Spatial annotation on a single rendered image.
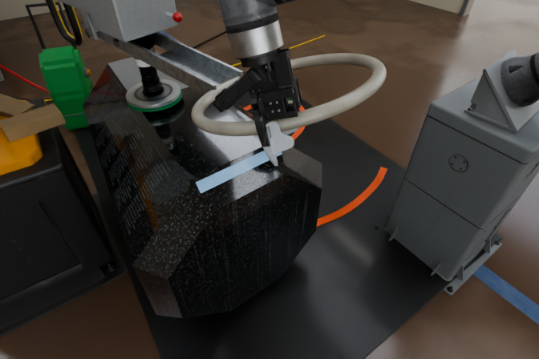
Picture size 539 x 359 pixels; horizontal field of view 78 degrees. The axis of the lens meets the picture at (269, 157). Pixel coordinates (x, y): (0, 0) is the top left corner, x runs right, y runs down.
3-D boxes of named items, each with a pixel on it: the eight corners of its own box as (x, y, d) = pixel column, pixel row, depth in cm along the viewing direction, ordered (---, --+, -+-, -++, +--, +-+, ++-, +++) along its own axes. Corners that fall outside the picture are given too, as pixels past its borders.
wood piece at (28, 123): (10, 142, 127) (3, 132, 123) (4, 130, 132) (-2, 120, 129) (66, 122, 137) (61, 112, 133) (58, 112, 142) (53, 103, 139)
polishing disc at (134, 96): (185, 102, 130) (184, 98, 129) (127, 112, 124) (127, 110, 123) (176, 78, 145) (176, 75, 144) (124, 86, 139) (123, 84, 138)
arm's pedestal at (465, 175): (423, 191, 214) (476, 68, 159) (501, 244, 183) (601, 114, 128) (370, 228, 192) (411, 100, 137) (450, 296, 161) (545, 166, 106)
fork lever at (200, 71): (84, 37, 127) (79, 24, 124) (129, 24, 139) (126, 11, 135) (205, 106, 95) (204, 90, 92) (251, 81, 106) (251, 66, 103)
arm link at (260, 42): (219, 37, 54) (237, 26, 62) (228, 66, 56) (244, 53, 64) (273, 25, 51) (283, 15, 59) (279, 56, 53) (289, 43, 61)
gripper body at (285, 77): (298, 121, 59) (283, 53, 54) (253, 127, 62) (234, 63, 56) (303, 104, 66) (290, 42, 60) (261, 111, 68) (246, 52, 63)
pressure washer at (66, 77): (64, 111, 287) (14, 4, 230) (107, 104, 295) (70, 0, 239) (59, 134, 261) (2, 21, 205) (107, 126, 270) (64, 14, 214)
